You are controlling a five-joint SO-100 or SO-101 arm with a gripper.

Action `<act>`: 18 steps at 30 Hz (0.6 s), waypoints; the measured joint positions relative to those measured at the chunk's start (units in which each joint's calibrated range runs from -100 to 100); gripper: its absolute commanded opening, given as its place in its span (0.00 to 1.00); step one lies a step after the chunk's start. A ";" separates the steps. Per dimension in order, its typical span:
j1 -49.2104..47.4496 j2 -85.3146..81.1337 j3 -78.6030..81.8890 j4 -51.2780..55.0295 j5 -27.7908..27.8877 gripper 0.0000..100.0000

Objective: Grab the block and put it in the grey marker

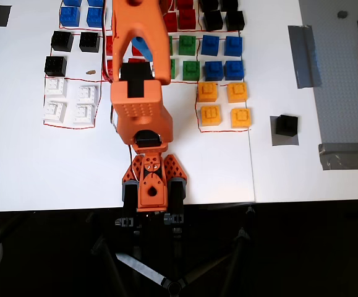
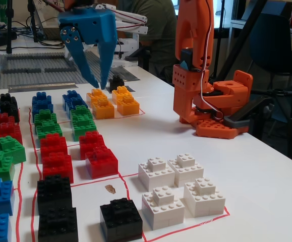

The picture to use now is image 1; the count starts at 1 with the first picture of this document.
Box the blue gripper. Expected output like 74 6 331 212
134 36 154 62

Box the black brick block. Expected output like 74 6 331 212
275 114 299 137
50 30 74 53
221 0 240 12
44 55 67 77
203 11 224 32
79 31 101 53
224 11 246 32
199 0 219 12

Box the orange robot arm base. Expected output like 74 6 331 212
122 150 188 214

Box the white stacked brick block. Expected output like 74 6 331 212
45 77 68 99
75 79 98 101
72 103 96 125
42 100 67 123

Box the yellow stacked brick block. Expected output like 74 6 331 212
197 82 219 103
226 82 248 104
200 105 223 127
229 107 252 129

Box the grey square tape marker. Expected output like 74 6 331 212
270 116 300 147

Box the black grey table clamp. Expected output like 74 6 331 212
163 178 188 233
114 181 142 230

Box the grey studded baseplate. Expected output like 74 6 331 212
299 0 358 145

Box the grey duct tape strip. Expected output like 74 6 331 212
288 25 323 90
318 142 358 171

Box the black camera tripod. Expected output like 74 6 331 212
90 205 257 297

